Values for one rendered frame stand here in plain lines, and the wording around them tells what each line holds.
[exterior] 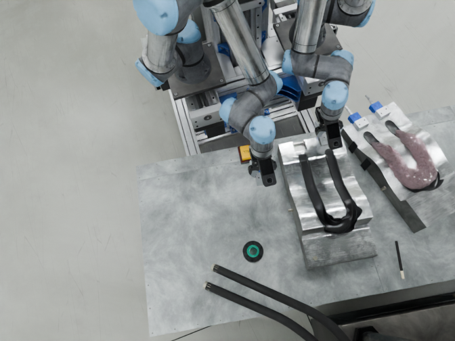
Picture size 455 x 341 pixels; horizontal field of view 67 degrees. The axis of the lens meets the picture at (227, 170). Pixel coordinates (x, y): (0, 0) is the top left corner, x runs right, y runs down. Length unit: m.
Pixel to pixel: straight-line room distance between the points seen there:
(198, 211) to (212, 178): 0.15
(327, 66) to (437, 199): 0.66
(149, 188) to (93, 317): 1.10
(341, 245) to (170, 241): 0.67
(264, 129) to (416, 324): 0.91
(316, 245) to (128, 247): 1.35
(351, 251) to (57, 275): 1.82
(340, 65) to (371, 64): 1.75
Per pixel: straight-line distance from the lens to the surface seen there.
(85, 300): 2.42
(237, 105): 1.07
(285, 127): 2.27
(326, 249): 1.37
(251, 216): 1.43
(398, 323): 1.50
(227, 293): 1.35
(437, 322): 1.55
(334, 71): 1.16
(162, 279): 1.44
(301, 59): 1.16
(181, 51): 1.29
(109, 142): 2.67
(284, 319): 1.31
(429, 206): 1.48
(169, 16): 0.88
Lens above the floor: 2.19
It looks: 68 degrees down
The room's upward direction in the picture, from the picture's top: 12 degrees counter-clockwise
